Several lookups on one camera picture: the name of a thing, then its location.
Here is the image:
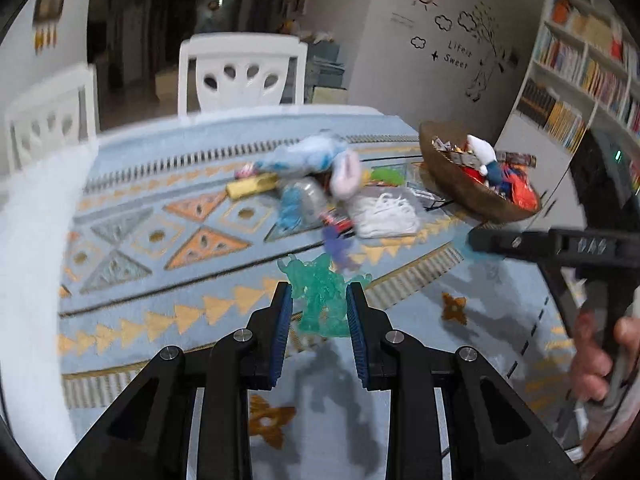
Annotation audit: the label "black wall sticker drawing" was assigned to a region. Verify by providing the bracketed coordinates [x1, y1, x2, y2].
[405, 0, 521, 103]

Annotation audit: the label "row of black books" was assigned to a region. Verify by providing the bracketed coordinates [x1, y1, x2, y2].
[517, 80, 556, 128]

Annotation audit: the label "clear plastic container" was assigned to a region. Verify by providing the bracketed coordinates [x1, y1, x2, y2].
[295, 177, 331, 223]

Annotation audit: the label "cream white board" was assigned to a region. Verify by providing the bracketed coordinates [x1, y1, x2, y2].
[312, 85, 348, 106]

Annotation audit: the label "yellow hanging tassels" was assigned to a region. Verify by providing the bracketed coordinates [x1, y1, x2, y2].
[34, 25, 58, 51]

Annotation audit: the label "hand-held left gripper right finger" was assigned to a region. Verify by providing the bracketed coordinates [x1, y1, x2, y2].
[346, 281, 583, 480]

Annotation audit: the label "long red printed box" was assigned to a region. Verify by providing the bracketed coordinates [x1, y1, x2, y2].
[492, 151, 538, 167]

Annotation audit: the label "light blue plush toy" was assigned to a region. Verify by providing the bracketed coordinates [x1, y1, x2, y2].
[255, 130, 351, 181]

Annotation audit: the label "blue patterned tablecloth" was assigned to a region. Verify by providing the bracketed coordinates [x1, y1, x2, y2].
[57, 105, 586, 480]

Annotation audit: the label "orange snack bag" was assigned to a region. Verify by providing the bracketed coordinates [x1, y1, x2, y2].
[500, 162, 540, 211]

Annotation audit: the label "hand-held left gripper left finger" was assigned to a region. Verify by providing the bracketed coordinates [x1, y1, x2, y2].
[55, 281, 293, 480]

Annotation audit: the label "row of mixed colour books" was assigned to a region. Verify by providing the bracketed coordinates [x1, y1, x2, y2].
[532, 27, 633, 111]

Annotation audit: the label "yellow block toy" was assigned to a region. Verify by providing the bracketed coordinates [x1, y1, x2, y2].
[226, 172, 278, 201]

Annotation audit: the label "row of yellow books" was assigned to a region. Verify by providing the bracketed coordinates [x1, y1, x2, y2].
[545, 102, 586, 153]

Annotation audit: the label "green translucent toy figure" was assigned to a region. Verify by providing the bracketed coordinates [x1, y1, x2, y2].
[277, 252, 373, 338]

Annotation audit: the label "white blue plush toy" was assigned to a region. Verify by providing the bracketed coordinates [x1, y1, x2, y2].
[467, 135, 506, 188]

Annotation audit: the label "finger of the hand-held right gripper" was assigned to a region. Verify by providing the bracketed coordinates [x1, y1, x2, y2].
[467, 227, 551, 261]

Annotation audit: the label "green plastic toy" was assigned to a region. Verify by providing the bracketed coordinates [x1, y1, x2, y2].
[370, 165, 406, 186]

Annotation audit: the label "white bookshelf cabinet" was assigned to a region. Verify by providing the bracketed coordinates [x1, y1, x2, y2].
[495, 0, 640, 221]

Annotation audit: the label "bag of white cord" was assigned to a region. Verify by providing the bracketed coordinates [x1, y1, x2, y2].
[350, 192, 421, 238]

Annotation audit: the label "purple translucent toy figure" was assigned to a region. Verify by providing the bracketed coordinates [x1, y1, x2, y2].
[322, 225, 358, 271]

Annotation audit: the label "pink white plush rabbit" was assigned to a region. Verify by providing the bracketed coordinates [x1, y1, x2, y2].
[327, 152, 361, 198]

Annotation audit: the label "woven brown basket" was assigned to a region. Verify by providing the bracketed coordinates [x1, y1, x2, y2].
[419, 120, 543, 224]

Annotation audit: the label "person's right hand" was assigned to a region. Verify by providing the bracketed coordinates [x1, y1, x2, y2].
[570, 306, 640, 403]

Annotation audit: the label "white wooden chair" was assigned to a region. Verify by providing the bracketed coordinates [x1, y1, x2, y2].
[5, 65, 101, 176]
[178, 32, 308, 118]

